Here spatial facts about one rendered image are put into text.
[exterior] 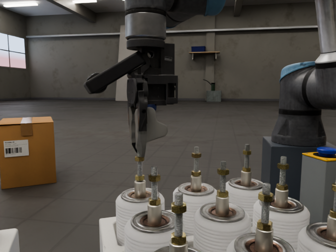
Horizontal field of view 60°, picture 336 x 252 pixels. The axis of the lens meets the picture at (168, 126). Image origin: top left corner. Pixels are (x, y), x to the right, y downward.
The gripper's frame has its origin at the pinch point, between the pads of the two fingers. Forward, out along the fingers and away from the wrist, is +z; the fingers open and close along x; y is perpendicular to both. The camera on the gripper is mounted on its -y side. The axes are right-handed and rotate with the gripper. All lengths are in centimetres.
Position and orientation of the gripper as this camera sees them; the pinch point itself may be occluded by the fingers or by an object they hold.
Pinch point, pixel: (136, 148)
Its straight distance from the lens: 56.4
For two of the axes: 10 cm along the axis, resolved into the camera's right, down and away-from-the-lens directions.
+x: -3.4, -1.2, 9.3
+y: 9.4, -0.4, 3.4
